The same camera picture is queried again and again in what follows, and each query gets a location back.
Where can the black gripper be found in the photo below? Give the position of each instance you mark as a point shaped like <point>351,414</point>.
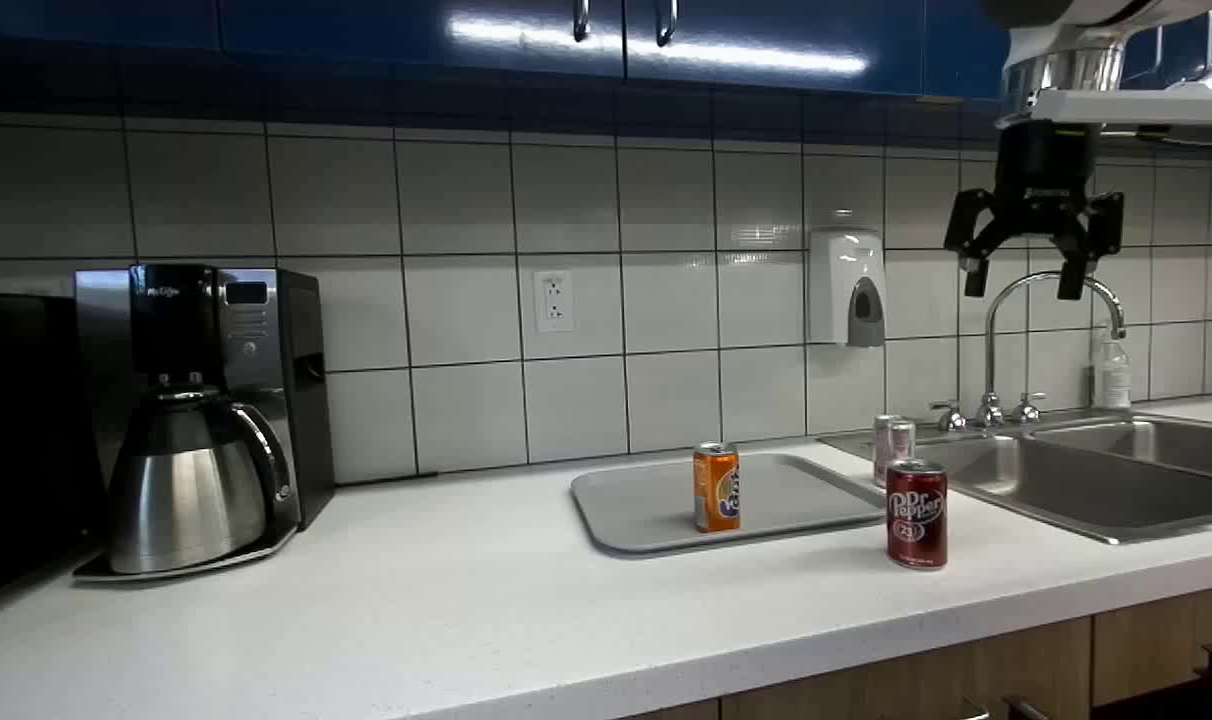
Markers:
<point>1041,191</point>

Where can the silver soda can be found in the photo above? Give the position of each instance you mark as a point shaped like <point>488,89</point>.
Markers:
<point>894,437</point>

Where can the red soda can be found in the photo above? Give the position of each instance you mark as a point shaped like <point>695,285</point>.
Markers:
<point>916,515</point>

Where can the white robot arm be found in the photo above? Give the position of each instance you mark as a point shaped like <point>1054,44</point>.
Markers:
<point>1079,44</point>

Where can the grey plastic tray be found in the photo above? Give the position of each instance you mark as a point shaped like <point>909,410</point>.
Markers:
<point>648,511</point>

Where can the clear soap bottle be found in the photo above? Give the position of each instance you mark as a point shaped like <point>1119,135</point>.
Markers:
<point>1115,377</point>

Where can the white soap dispenser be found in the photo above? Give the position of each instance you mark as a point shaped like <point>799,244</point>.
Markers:
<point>844,282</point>

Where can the stainless steel sink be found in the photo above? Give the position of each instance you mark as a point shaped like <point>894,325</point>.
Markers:
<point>1104,479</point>

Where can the blue upper cabinets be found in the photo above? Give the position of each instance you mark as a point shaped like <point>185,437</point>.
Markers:
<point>803,44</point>

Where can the orange soda can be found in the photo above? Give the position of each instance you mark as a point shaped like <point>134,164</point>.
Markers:
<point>716,484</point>

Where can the wooden lower cabinets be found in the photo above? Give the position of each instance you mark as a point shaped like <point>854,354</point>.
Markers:
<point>1147,662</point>

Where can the black coffee maker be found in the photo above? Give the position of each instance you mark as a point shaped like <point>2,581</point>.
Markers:
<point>245,335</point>

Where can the steel coffee carafe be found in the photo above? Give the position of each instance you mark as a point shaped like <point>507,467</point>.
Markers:
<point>197,483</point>

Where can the black microwave oven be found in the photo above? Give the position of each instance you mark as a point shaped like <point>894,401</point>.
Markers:
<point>49,475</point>

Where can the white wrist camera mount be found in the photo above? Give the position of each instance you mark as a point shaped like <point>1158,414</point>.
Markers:
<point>1119,108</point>

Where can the white wall outlet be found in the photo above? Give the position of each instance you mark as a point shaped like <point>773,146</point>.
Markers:
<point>555,301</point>

